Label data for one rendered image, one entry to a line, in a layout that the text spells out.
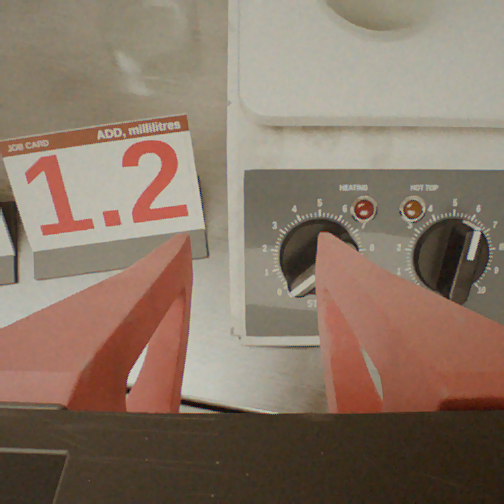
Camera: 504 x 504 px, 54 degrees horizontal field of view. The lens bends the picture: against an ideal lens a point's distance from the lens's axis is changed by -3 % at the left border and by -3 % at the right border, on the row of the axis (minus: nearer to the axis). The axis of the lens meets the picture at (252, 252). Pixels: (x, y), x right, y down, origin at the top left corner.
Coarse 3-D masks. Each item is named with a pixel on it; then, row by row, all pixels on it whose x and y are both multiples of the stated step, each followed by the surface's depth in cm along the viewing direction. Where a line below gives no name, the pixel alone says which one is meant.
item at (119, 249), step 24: (192, 168) 24; (24, 216) 25; (48, 240) 25; (72, 240) 26; (96, 240) 26; (120, 240) 26; (144, 240) 26; (192, 240) 26; (48, 264) 26; (72, 264) 26; (96, 264) 25; (120, 264) 25
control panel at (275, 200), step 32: (256, 192) 20; (288, 192) 20; (320, 192) 20; (352, 192) 20; (384, 192) 20; (416, 192) 20; (448, 192) 20; (480, 192) 20; (256, 224) 21; (288, 224) 21; (352, 224) 21; (384, 224) 21; (416, 224) 21; (480, 224) 21; (256, 256) 21; (384, 256) 21; (256, 288) 21; (480, 288) 21; (256, 320) 22; (288, 320) 22
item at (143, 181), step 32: (32, 160) 24; (64, 160) 24; (96, 160) 24; (128, 160) 24; (160, 160) 24; (32, 192) 24; (64, 192) 24; (96, 192) 25; (128, 192) 25; (160, 192) 25; (192, 192) 25; (32, 224) 25; (64, 224) 25; (96, 224) 25; (128, 224) 25
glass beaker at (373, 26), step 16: (320, 0) 19; (336, 0) 18; (352, 0) 17; (368, 0) 17; (384, 0) 17; (400, 0) 17; (416, 0) 17; (432, 0) 17; (336, 16) 18; (352, 16) 18; (368, 16) 18; (384, 16) 17; (400, 16) 17; (416, 16) 18; (432, 16) 19; (352, 32) 19; (368, 32) 18; (384, 32) 18; (400, 32) 18
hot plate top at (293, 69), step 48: (240, 0) 19; (288, 0) 19; (480, 0) 19; (240, 48) 19; (288, 48) 19; (336, 48) 19; (384, 48) 19; (432, 48) 19; (480, 48) 19; (240, 96) 18; (288, 96) 18; (336, 96) 18; (384, 96) 18; (432, 96) 18; (480, 96) 18
